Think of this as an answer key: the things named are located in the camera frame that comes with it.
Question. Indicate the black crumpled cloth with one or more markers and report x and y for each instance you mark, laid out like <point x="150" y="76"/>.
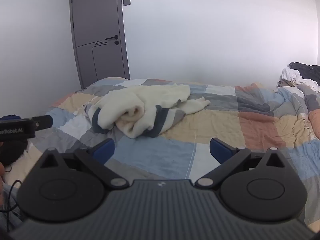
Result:
<point x="307" y="70"/>

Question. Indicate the patchwork quilt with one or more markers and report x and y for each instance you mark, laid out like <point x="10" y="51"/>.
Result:
<point x="225" y="125"/>

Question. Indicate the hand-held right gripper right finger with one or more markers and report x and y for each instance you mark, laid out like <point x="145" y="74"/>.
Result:
<point x="220" y="151"/>

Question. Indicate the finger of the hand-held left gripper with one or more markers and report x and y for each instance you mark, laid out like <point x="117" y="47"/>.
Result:
<point x="43" y="122"/>

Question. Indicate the white crumpled cloth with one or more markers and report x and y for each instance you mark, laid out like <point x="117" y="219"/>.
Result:
<point x="295" y="78"/>

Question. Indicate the person's blue jeans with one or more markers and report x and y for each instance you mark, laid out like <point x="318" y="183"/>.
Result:
<point x="8" y="217"/>

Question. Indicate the cream sweater with blue stripes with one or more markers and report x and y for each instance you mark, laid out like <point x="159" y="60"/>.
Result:
<point x="140" y="105"/>

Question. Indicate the grey wall switch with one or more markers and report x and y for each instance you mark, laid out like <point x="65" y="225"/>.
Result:
<point x="127" y="1"/>

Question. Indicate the grey headboard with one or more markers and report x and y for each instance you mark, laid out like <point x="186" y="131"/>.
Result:
<point x="98" y="32"/>

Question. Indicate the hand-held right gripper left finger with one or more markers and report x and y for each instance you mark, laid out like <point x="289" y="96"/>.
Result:
<point x="104" y="150"/>

